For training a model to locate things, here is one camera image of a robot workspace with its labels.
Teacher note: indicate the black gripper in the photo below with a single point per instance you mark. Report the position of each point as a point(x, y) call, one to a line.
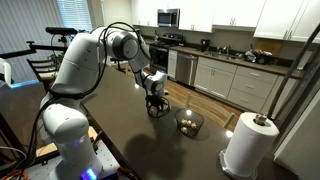
point(155, 101)

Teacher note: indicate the packaged burger candy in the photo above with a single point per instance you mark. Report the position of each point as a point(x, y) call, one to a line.
point(153, 111)
point(184, 122)
point(193, 126)
point(189, 123)
point(184, 130)

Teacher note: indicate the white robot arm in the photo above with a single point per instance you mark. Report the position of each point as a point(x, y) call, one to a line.
point(79, 75)

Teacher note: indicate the stainless dishwasher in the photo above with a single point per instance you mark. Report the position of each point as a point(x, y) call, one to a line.
point(186, 68)

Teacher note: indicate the black stove range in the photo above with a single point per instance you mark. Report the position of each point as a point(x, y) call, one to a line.
point(159, 51)

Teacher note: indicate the white wooden chair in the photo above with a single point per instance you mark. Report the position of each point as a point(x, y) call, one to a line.
point(210, 110)

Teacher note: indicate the black coffee maker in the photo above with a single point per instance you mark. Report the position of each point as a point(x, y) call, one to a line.
point(205, 43)

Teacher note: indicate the kitchen faucet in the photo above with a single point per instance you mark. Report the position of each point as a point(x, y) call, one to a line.
point(224, 50)

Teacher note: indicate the microwave oven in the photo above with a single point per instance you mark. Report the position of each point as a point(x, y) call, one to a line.
point(168, 17)

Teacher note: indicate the white paper towel roll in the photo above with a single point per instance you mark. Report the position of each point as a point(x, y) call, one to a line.
point(251, 140)

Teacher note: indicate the white lower drawer cabinets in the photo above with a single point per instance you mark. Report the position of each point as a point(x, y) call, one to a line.
point(250, 86)

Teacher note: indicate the dark wooden chair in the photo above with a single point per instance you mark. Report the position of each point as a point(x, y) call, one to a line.
point(45, 71)

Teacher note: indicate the white upper cabinets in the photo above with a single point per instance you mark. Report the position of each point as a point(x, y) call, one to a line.
point(289, 20)

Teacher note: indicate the black camera on stand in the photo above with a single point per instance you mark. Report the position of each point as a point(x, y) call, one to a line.
point(61, 31)

